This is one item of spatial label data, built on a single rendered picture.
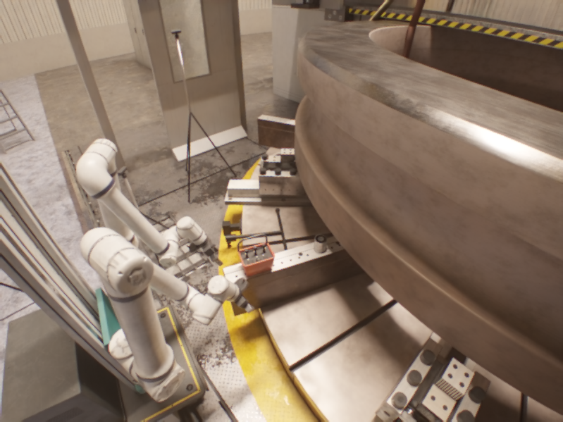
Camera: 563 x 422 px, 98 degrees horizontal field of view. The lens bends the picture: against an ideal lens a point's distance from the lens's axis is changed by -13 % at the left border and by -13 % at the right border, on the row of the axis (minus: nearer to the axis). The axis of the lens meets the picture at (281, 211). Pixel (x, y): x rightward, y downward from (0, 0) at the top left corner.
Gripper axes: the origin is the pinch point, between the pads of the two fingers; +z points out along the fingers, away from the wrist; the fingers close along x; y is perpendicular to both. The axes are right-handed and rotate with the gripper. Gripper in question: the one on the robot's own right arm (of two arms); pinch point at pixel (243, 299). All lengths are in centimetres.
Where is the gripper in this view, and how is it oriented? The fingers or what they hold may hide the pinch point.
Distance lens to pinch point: 157.6
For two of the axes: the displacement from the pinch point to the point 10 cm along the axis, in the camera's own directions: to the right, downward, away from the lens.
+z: 2.3, 4.7, 8.5
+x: 6.6, 5.7, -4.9
